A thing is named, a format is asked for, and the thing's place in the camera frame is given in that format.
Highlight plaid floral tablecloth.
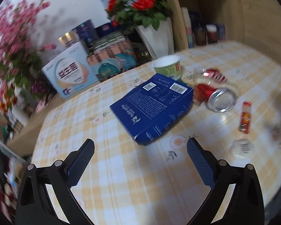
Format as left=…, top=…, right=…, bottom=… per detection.
left=32, top=42, right=281, bottom=224

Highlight stacked pastel cups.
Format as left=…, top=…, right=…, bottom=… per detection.
left=181, top=7, right=194, bottom=48

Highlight red rose bouquet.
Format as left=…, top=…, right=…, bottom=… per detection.
left=106, top=0, right=171, bottom=31

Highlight gold white box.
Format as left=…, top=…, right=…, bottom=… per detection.
left=58, top=30, right=80, bottom=48

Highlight dark blue starry box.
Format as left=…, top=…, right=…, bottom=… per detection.
left=72, top=19, right=99, bottom=49

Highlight pink blossom plant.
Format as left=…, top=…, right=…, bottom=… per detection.
left=0, top=0, right=57, bottom=114

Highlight red cup with lid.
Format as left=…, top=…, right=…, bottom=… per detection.
left=206, top=24, right=218, bottom=44

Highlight low wooden cabinet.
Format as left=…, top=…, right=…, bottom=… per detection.
left=5, top=93, right=67, bottom=158

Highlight green paper cup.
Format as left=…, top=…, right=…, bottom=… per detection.
left=152, top=55, right=182, bottom=80

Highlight clear plastic wrapper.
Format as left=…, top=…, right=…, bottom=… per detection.
left=181, top=67, right=211, bottom=87

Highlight white probiotic box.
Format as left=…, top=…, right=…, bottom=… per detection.
left=42, top=42, right=99, bottom=99

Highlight wooden shelf unit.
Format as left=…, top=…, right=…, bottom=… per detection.
left=167, top=0, right=281, bottom=64

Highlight small blue box on shelf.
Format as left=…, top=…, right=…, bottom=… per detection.
left=215, top=23, right=226, bottom=41

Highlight red crushed soda can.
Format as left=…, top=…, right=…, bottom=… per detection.
left=193, top=68, right=240, bottom=113

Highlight white flower vase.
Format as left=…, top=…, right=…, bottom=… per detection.
left=136, top=18, right=175, bottom=60

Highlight teal bowl gift box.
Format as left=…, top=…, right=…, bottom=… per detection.
left=87, top=39, right=137, bottom=82

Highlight red snack stick wrapper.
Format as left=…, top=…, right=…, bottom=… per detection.
left=238, top=101, right=252, bottom=134

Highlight dark blue cardboard box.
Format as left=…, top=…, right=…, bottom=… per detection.
left=110, top=74, right=194, bottom=145

